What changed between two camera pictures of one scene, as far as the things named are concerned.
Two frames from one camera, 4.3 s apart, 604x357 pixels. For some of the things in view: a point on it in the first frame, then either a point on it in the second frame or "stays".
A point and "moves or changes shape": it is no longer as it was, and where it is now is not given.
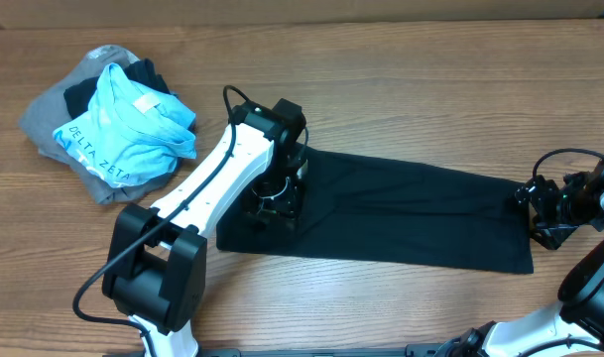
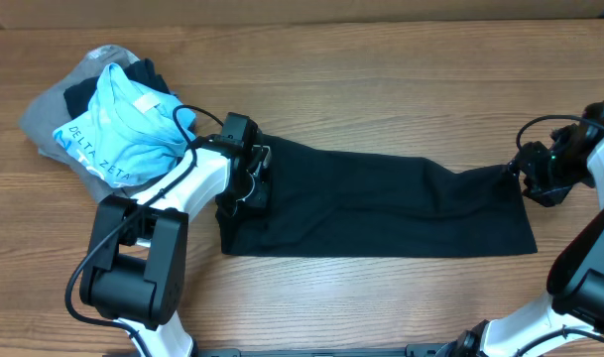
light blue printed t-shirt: (132, 134) stays
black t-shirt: (368, 210) moves or changes shape
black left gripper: (288, 208) -> (260, 197)
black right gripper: (536, 190) -> (525, 161)
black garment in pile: (77, 97) stays
